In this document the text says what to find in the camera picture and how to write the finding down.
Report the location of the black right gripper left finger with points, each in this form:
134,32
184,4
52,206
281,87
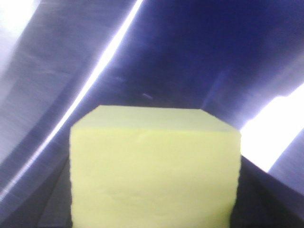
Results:
57,212

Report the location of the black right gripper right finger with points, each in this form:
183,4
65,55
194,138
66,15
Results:
264,202

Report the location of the yellow foam block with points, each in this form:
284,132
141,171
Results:
142,167

